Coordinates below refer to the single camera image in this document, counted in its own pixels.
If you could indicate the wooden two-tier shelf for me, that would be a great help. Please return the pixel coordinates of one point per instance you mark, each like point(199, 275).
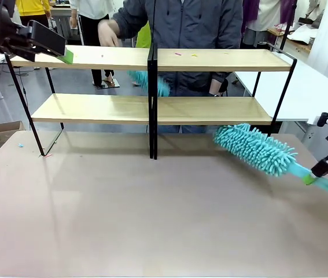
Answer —
point(151, 144)
point(155, 144)

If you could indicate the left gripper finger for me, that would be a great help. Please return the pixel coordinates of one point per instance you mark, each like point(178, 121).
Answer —
point(19, 53)
point(48, 39)

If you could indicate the large white side table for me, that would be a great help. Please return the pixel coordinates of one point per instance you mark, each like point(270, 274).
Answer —
point(311, 95)

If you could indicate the person in white shirt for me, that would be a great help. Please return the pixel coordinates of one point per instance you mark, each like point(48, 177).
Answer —
point(88, 11)

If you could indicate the left wooden two-tier shelf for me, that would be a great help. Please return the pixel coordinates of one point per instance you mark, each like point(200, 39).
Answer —
point(151, 144)

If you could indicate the black office chair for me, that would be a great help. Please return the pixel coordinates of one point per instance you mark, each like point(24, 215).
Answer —
point(226, 87)

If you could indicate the person's left hand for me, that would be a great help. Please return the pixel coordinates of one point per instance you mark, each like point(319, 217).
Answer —
point(216, 87)

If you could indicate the light wooden shelf board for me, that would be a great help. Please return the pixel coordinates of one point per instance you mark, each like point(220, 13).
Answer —
point(94, 110)
point(224, 111)
point(108, 59)
point(224, 60)

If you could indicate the wooden desk with papers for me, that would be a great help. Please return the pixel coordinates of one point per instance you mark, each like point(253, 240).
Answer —
point(299, 37)

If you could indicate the right wooden two-tier shelf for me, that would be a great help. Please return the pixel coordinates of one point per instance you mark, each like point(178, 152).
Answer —
point(155, 144)

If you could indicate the person in purple cardigan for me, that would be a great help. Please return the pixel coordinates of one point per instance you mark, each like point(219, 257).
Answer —
point(268, 14)

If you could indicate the person's right forearm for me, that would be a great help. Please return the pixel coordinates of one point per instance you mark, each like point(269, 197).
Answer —
point(129, 23)

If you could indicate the glass floor scale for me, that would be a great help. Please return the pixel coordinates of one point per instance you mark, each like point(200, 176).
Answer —
point(110, 84)

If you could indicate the teal chenille duster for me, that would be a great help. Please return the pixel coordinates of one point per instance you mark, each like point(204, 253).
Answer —
point(253, 147)
point(140, 78)

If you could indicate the small blue scrap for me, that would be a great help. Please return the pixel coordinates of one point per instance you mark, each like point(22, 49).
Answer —
point(20, 144)

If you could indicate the brown cardboard box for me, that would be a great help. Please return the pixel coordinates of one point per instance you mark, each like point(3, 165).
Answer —
point(7, 136)

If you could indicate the person in dark grey jacket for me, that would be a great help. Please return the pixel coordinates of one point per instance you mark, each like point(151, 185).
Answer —
point(187, 29)

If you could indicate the lime green item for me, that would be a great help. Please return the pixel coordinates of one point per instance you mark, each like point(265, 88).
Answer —
point(144, 36)

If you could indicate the person's right hand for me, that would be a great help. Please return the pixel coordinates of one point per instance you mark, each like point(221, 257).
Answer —
point(107, 32)

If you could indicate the person in yellow jacket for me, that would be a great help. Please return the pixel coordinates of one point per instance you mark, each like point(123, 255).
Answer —
point(30, 5)

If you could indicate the grey background desk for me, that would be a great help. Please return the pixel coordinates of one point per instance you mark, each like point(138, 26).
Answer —
point(61, 26)

